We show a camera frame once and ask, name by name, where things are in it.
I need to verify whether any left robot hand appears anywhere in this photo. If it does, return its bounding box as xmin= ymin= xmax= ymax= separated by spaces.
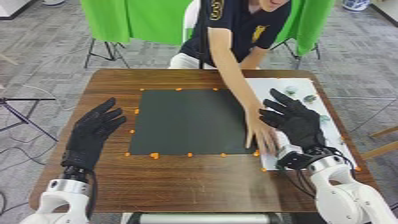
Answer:
xmin=61 ymin=97 xmax=129 ymax=171

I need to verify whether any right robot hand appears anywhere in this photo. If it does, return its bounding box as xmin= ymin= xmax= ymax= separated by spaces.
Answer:
xmin=258 ymin=88 xmax=330 ymax=151

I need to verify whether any dark mat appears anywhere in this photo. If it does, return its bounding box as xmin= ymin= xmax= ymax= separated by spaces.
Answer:
xmin=129 ymin=88 xmax=262 ymax=156

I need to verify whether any person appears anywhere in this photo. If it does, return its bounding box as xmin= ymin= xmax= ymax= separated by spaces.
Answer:
xmin=168 ymin=0 xmax=296 ymax=156

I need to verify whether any white sheet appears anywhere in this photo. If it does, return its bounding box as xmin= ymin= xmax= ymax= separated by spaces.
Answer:
xmin=244 ymin=77 xmax=363 ymax=171

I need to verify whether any black tripod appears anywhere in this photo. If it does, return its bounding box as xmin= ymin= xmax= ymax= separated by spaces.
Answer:
xmin=0 ymin=96 xmax=61 ymax=143

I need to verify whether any wooden chair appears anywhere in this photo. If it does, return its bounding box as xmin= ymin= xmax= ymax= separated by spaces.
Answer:
xmin=362 ymin=125 xmax=398 ymax=160

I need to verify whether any black cloth stand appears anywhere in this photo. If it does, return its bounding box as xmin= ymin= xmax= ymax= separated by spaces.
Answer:
xmin=271 ymin=37 xmax=324 ymax=70
xmin=84 ymin=37 xmax=132 ymax=70

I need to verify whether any pale grey bar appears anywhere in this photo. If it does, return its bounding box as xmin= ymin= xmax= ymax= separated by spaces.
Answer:
xmin=122 ymin=212 xmax=287 ymax=224

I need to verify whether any black cable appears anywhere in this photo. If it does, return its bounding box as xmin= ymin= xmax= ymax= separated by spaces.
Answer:
xmin=283 ymin=168 xmax=321 ymax=198

